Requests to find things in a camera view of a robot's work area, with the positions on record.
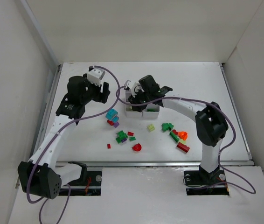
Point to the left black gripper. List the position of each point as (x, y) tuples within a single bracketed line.
[(101, 94)]

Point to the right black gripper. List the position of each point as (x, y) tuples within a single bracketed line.
[(137, 100)]

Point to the lime green lego brick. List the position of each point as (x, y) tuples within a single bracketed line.
[(151, 127)]

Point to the green lego brick stack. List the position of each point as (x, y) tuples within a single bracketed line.
[(121, 137)]

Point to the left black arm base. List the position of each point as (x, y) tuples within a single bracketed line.
[(78, 180)]

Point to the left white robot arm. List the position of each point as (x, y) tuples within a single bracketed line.
[(39, 176)]

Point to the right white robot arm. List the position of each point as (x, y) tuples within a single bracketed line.
[(211, 125)]

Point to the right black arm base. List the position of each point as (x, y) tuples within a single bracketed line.
[(201, 183)]

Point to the white divided sorting container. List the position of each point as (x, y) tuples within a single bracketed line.
[(144, 114)]

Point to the cyan lego block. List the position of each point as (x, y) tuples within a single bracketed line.
[(112, 115)]

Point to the red brick under cyan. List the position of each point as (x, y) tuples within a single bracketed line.
[(110, 122)]

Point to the small red lego brick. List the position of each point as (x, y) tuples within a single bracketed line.
[(130, 133)]

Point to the green lego cluster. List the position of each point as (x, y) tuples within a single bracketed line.
[(167, 127)]

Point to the red round lego piece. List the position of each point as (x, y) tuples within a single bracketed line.
[(137, 148)]

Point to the long green lego brick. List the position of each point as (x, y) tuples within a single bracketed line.
[(174, 137)]

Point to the orange lego piece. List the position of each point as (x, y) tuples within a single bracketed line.
[(183, 135)]

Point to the pale lime lego brick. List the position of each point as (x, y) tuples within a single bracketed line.
[(182, 141)]

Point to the large red lego brick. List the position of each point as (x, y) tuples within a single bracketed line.
[(183, 147)]

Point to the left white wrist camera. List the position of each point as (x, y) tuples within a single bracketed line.
[(95, 75)]

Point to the metal rail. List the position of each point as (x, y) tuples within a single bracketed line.
[(199, 80)]

